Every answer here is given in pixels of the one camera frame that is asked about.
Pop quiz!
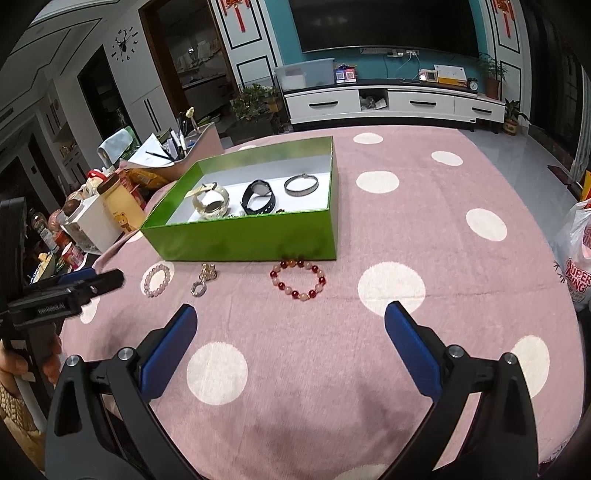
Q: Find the person's left hand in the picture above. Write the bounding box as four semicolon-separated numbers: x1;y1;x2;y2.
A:
0;332;63;386

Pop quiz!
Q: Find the clear plastic storage box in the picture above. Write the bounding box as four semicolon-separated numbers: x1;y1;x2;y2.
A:
274;58;335;92

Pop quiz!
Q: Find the yellow and white box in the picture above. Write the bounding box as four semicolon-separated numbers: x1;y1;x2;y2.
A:
434;65;467;86

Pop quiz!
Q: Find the plant rack with plants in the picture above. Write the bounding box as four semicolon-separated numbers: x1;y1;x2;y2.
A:
229;83;283;134

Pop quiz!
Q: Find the red and pink bead bracelet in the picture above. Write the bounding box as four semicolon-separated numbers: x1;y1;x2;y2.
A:
270;259;327;302

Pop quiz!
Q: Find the tall potted plant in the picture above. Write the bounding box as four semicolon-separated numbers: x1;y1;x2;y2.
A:
478;53;509;100

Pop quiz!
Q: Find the white plastic container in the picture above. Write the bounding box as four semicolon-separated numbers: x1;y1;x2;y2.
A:
60;194;123;254

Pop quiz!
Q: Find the small potted plant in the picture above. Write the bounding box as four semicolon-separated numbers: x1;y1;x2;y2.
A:
501;99;529;136

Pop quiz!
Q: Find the white television cabinet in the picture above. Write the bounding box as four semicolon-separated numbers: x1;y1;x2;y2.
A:
283;80;506;132

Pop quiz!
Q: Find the red cup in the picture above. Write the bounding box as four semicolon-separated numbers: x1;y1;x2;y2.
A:
60;242;86;271

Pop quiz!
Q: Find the yellow snack bag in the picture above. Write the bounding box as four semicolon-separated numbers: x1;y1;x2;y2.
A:
124;168;171;190

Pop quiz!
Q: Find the green cardboard box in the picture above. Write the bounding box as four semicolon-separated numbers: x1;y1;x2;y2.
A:
140;135;339;262

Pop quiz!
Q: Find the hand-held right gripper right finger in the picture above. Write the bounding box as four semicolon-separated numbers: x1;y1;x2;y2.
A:
384;301;541;480

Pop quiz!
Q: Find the white printed plastic bag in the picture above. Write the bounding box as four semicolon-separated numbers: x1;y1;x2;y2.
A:
551;198;591;312

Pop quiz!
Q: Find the black television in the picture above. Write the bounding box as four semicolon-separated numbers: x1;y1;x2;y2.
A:
288;0;481;58

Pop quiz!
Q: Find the pale pink bead bracelet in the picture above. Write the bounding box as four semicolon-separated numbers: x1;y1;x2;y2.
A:
143;264;172;298

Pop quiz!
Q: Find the yellow bear bottle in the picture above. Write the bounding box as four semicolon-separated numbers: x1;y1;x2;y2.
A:
97;175;146;232

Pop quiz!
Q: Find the pink polka-dot tablecloth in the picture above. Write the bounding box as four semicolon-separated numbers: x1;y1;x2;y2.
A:
55;124;585;480

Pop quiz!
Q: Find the black deer wall clock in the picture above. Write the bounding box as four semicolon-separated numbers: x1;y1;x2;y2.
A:
111;28;139;61

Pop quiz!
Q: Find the white wristwatch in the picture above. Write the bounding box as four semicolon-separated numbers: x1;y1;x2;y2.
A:
186;182;230;219

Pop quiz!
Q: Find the white rolled cloth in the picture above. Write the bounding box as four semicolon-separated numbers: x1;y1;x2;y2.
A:
96;128;139;164

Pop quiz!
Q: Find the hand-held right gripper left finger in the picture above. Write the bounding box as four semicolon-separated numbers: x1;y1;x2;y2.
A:
45;303;204;480

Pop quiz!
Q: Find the black wristwatch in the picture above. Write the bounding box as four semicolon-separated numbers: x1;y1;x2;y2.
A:
241;179;278;216

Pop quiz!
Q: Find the silver bangle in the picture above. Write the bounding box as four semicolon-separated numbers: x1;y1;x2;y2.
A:
284;174;319;196

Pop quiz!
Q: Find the red knot wall ornament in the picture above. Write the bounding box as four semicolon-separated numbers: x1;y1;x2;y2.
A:
492;0;515;38
221;0;250;33

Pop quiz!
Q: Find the pink desk organizer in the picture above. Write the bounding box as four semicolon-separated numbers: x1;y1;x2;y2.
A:
122;121;225;183

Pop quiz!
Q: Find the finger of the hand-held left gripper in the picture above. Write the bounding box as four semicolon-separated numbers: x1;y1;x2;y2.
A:
28;269;99;297
59;270;126;308

